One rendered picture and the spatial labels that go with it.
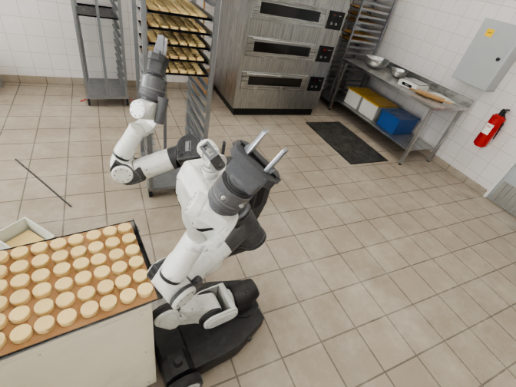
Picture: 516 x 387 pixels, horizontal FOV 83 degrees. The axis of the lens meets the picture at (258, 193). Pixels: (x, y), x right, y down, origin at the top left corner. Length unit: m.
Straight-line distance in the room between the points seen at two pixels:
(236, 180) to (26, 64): 4.67
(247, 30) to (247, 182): 3.67
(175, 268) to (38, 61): 4.53
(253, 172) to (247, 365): 1.55
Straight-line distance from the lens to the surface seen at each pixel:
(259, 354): 2.05
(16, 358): 1.22
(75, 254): 1.25
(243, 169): 0.61
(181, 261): 0.78
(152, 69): 1.16
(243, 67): 4.32
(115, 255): 1.22
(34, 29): 5.00
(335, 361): 2.19
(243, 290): 1.81
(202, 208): 0.70
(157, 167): 1.24
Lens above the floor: 1.85
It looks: 38 degrees down
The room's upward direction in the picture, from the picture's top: 14 degrees clockwise
